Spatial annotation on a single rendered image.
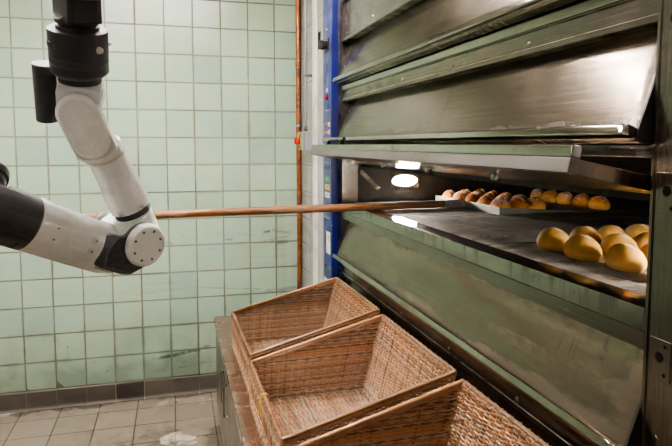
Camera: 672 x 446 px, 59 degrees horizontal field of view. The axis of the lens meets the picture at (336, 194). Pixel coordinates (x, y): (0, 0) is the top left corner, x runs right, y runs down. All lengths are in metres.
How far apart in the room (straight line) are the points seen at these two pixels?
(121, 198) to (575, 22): 0.88
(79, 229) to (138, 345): 2.64
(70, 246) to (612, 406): 0.95
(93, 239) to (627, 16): 0.96
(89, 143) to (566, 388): 0.96
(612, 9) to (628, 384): 0.64
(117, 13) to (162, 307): 1.64
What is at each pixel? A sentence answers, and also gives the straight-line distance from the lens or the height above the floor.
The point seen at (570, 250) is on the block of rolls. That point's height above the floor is 1.20.
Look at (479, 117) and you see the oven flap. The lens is 1.50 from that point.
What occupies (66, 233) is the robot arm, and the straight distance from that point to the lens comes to 1.04.
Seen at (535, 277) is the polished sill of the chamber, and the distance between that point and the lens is 1.33.
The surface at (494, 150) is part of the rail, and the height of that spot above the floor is 1.43.
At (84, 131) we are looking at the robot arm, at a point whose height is 1.46.
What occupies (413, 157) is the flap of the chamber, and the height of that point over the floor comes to 1.41.
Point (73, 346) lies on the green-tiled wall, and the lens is 3.69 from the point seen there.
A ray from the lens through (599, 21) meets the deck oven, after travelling 1.19.
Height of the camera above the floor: 1.44
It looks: 5 degrees down
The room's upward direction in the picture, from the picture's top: straight up
